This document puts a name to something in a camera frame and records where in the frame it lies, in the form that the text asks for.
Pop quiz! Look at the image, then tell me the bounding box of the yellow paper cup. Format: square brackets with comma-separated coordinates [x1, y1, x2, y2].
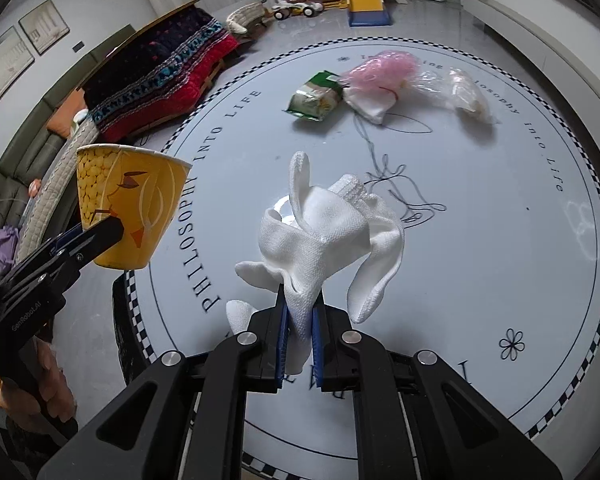
[76, 143, 190, 270]

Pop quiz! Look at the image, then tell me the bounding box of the white sock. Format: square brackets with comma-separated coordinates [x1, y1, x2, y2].
[235, 152, 404, 375]

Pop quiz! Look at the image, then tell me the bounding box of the clear bag white stuffing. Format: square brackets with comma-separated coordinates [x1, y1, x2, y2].
[412, 67, 494, 124]

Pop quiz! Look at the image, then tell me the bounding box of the white cloth red trim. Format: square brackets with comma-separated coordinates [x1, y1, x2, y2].
[343, 87, 398, 125]

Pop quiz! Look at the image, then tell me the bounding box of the person's left hand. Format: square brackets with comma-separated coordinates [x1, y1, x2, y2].
[0, 338, 76, 434]

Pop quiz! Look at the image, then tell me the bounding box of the purple cloth on sofa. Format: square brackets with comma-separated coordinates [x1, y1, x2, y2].
[0, 226, 19, 278]

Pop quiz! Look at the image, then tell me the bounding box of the green sofa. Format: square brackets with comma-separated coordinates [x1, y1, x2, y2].
[0, 24, 135, 229]

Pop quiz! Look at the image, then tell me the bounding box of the orange cushion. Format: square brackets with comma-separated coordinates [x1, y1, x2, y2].
[46, 89, 87, 139]

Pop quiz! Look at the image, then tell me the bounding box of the table with patterned quilt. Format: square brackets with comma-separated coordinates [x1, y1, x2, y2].
[81, 2, 239, 143]

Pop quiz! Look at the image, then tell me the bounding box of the white woven basket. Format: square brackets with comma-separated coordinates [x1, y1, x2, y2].
[225, 0, 270, 37]

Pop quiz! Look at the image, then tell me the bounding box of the green snack wrapper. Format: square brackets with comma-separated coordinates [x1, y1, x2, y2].
[285, 70, 343, 122]

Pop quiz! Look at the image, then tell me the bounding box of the white toy ride-on car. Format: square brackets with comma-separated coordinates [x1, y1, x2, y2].
[271, 0, 324, 21]

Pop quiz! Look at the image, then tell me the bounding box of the pink foam net bag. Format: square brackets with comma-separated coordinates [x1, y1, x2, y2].
[339, 51, 420, 92]

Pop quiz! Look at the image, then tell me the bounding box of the white low tv cabinet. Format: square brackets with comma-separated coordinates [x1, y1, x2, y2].
[462, 0, 600, 150]

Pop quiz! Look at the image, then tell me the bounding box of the framed wall picture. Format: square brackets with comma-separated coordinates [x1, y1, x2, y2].
[0, 26, 34, 99]
[18, 0, 70, 55]

